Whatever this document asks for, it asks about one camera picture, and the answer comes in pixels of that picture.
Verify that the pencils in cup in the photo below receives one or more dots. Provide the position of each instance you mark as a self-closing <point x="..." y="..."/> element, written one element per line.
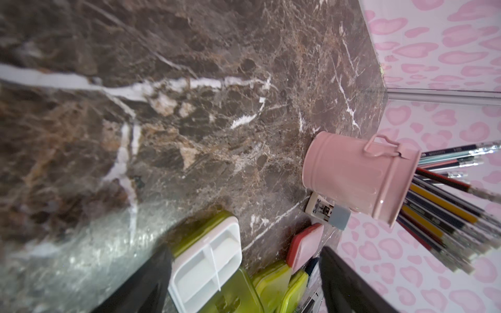
<point x="453" y="230"/>

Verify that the pink pencil cup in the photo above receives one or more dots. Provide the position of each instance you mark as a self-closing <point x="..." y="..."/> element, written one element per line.
<point x="371" y="176"/>

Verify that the grey blue stapler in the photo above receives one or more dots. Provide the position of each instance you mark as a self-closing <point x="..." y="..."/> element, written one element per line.
<point x="321" y="209"/>

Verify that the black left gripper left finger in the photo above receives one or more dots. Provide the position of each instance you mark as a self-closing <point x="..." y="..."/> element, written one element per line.
<point x="146" y="290"/>

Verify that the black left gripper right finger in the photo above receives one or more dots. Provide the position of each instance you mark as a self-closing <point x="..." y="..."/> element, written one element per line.
<point x="344" y="290"/>

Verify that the pink red rectangular pillbox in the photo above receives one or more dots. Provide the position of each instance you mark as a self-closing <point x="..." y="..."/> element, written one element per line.
<point x="304" y="246"/>

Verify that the green pillbox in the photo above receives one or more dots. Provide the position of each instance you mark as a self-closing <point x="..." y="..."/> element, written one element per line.
<point x="296" y="289"/>
<point x="206" y="272"/>
<point x="271" y="284"/>

